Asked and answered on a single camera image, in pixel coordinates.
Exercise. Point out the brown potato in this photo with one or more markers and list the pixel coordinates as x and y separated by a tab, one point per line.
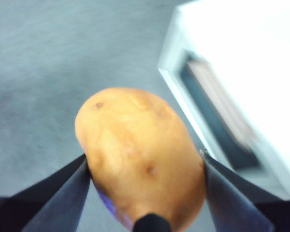
140	145

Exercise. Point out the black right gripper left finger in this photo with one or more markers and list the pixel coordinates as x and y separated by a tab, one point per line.
43	207

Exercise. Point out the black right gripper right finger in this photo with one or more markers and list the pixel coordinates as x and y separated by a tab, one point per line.
236	205

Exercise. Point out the cream Toshiba toaster oven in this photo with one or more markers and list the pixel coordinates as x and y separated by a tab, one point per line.
256	48

